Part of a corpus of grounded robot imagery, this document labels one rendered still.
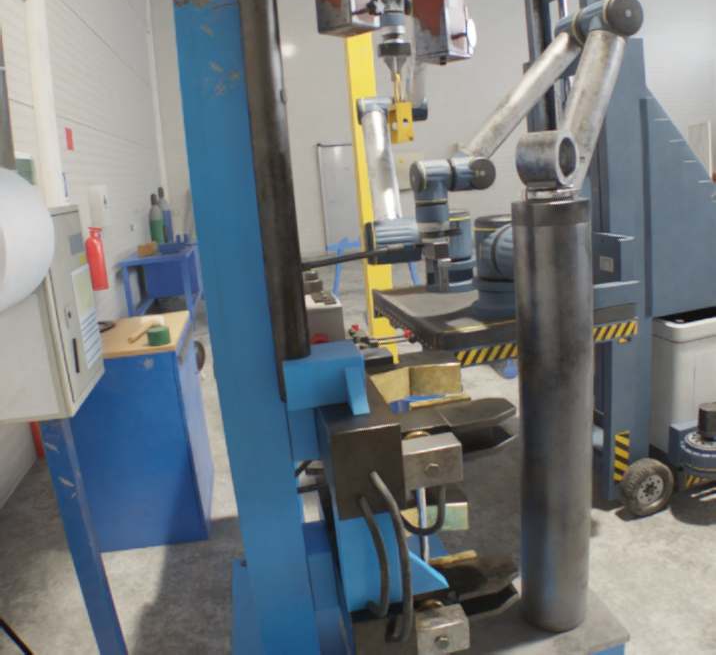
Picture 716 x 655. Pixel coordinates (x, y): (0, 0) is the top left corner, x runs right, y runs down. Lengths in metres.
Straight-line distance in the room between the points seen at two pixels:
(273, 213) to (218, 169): 0.19
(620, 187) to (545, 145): 1.02
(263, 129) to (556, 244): 0.78
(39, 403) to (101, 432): 1.60
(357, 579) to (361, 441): 0.36
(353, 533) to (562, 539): 0.75
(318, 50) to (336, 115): 1.31
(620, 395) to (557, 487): 1.04
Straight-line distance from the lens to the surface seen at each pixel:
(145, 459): 2.91
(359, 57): 4.19
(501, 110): 2.25
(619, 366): 2.78
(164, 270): 8.43
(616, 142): 2.63
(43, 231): 1.15
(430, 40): 1.74
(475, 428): 1.48
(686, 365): 2.92
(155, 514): 3.03
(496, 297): 2.27
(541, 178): 1.68
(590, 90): 2.15
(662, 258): 2.81
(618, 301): 2.42
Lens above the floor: 1.58
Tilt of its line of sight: 10 degrees down
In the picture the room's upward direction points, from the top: 5 degrees counter-clockwise
